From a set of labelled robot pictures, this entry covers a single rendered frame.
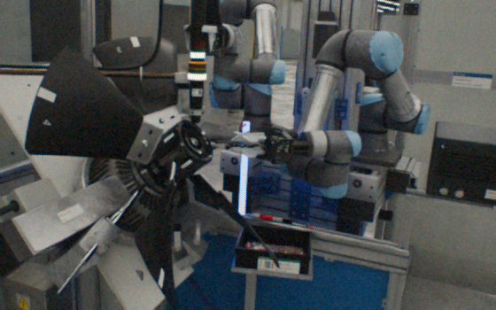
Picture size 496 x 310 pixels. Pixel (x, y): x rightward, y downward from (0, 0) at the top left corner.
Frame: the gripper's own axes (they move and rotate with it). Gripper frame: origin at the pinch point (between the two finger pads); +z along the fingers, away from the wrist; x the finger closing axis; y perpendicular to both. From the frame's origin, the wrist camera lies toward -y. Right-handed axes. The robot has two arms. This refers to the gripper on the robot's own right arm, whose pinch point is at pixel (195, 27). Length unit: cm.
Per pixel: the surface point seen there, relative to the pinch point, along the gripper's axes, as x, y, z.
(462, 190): -71, 40, -21
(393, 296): -57, 78, -27
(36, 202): 20, 35, 34
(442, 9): -87, -19, -168
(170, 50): 10.5, 6.1, -10.7
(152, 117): 9.1, 21.9, 3.8
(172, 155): 0.0, 28.1, 13.8
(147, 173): 5.9, 32.8, 13.9
